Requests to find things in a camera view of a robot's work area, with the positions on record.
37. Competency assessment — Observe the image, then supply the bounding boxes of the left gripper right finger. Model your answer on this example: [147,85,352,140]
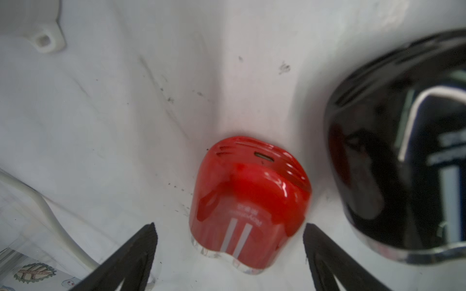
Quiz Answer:
[303,223,390,291]

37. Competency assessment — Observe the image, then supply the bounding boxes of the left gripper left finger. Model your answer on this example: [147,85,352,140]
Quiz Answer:
[72,223,158,291]

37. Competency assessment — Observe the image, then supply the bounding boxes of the red electric shaver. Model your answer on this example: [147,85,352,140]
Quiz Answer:
[189,136,312,275]

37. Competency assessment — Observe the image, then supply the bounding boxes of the white power strip blue sockets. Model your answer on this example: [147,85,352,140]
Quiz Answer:
[1,0,66,54]

